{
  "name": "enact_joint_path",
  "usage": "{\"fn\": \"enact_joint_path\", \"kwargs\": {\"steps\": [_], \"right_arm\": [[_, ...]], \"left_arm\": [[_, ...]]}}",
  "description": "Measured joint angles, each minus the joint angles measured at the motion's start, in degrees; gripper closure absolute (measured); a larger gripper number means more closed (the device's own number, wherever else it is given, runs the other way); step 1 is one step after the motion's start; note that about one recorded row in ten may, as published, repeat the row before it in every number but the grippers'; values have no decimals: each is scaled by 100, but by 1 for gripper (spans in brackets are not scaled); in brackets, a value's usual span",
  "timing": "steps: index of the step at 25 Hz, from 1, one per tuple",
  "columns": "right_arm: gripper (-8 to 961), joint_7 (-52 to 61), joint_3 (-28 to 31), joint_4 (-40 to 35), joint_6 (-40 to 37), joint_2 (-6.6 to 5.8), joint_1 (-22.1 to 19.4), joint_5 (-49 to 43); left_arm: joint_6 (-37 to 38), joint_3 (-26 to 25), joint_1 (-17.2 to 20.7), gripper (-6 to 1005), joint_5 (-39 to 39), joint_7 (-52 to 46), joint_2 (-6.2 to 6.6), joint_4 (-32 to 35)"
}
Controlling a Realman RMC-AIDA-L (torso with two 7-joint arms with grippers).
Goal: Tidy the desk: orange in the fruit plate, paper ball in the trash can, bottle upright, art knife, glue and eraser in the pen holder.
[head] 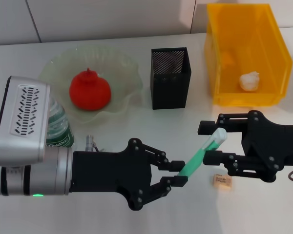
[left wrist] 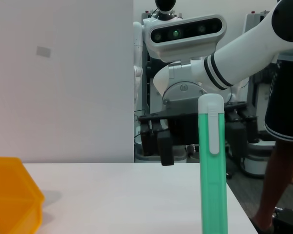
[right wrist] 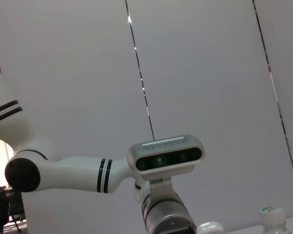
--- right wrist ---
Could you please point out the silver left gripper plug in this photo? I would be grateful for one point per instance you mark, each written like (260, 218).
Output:
(210, 228)

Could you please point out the dark office chair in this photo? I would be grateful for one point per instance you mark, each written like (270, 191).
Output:
(5, 209)

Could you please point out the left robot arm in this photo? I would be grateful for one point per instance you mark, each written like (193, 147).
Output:
(70, 173)

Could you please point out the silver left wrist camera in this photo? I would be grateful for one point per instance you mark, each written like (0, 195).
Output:
(166, 158)

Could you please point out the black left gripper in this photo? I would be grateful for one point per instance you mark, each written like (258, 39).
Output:
(178, 226)

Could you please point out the clear water bottle green label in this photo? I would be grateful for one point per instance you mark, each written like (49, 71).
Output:
(272, 219)

